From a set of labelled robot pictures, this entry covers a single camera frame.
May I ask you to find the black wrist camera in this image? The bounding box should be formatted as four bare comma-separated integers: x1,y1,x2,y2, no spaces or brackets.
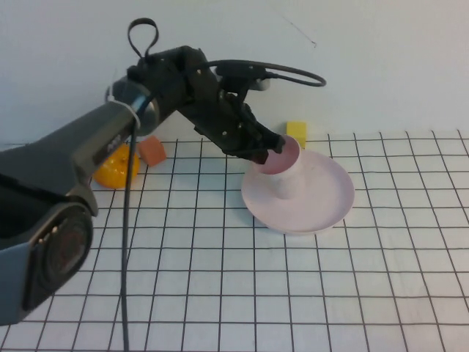
215,60,273,97

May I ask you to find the pink round plate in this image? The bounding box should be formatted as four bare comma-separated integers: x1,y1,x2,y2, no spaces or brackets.
240,148,356,236

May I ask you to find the black flat strap loop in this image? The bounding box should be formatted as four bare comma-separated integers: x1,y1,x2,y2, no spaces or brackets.
127,17,161,60

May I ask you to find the white cable tie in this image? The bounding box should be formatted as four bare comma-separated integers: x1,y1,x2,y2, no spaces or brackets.
108,86,142,129

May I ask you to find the orange foam cube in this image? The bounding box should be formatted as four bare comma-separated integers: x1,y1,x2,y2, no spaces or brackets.
138,136,169,169

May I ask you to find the orange fruit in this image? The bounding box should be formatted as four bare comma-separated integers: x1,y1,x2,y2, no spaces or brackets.
91,144,141,190

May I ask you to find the white black-grid tablecloth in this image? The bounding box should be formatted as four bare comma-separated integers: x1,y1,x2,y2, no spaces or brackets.
0,130,469,352

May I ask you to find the pink plastic cup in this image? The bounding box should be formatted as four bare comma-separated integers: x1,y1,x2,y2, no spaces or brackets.
251,134,307,201

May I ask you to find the yellow foam cube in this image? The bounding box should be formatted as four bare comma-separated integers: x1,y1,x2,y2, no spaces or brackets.
285,121,308,150

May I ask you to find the black camera cable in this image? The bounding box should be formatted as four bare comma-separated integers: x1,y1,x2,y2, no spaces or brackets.
204,59,328,89

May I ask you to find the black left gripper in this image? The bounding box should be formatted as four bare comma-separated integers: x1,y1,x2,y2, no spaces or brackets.
126,45,287,166

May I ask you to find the black thin arm cable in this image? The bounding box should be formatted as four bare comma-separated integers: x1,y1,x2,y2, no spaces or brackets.
120,120,141,352

